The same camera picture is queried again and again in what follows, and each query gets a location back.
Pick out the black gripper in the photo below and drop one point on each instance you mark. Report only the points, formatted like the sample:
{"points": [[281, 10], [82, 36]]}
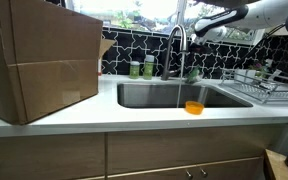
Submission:
{"points": [[198, 45]]}

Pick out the small orange bowl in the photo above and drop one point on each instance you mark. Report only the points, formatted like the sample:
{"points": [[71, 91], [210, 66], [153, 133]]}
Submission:
{"points": [[194, 107]]}

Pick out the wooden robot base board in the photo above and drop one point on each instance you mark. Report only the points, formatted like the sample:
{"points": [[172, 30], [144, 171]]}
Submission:
{"points": [[274, 166]]}

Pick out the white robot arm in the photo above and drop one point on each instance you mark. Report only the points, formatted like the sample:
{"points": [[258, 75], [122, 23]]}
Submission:
{"points": [[261, 14]]}

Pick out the tall green soap bottle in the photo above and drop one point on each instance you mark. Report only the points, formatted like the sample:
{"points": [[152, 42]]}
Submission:
{"points": [[148, 67]]}

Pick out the short green soap bottle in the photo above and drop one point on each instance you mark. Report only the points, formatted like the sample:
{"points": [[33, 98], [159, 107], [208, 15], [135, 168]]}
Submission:
{"points": [[134, 69]]}

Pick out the metal dish rack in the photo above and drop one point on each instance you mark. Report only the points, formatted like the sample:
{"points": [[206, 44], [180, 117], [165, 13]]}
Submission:
{"points": [[266, 88]]}

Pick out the stainless steel sink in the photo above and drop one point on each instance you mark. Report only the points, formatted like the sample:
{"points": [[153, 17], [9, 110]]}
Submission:
{"points": [[141, 95]]}

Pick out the wooden cabinet drawer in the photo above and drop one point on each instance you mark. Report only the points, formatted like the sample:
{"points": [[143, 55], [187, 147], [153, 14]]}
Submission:
{"points": [[152, 149]]}

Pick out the brown cardboard box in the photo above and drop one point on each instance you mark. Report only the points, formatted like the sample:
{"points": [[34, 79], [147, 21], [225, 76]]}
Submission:
{"points": [[48, 59]]}

